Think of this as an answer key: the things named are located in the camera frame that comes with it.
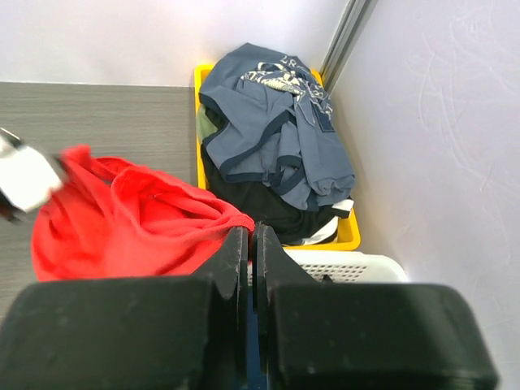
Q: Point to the white plastic laundry basket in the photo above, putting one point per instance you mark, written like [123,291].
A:
[348,266]

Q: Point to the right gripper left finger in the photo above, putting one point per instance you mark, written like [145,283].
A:
[162,332]

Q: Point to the yellow plastic tray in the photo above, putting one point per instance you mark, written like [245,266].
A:
[348,236]

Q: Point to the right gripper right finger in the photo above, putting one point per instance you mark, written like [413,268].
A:
[327,335]

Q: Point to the black garment in tray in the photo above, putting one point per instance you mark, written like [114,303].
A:
[292,226]

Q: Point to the red tank top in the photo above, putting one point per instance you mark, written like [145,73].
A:
[113,218]

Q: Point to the blue grey garment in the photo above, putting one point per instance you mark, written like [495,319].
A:
[277,128]

